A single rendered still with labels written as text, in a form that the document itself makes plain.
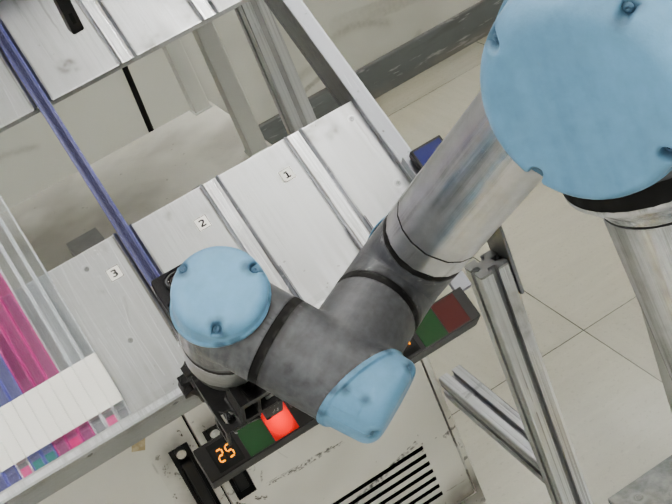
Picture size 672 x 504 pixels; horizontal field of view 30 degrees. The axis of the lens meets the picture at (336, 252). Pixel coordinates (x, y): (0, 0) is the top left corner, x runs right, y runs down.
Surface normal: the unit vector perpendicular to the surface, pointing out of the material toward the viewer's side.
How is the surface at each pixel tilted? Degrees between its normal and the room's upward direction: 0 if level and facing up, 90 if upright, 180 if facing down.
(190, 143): 0
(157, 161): 0
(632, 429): 0
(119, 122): 90
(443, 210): 87
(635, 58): 82
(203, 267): 43
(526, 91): 82
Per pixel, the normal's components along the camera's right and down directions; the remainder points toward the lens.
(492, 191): -0.14, 0.77
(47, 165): 0.42, 0.33
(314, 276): 0.04, -0.36
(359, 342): 0.36, -0.66
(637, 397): -0.35, -0.80
